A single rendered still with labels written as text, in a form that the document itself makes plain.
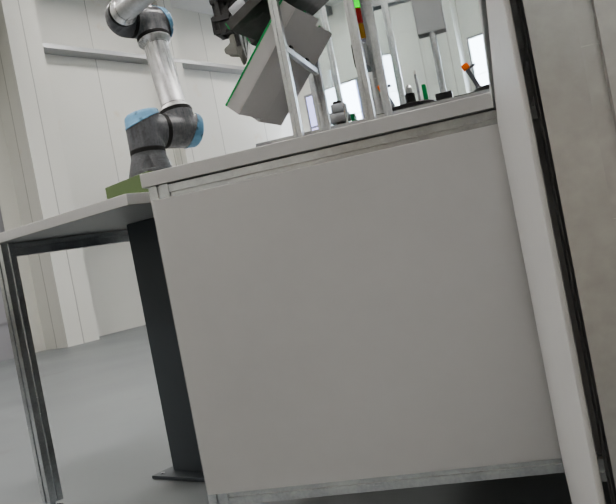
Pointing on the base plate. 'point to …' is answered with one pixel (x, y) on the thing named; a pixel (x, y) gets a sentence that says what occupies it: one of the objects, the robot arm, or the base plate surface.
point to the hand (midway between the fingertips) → (245, 59)
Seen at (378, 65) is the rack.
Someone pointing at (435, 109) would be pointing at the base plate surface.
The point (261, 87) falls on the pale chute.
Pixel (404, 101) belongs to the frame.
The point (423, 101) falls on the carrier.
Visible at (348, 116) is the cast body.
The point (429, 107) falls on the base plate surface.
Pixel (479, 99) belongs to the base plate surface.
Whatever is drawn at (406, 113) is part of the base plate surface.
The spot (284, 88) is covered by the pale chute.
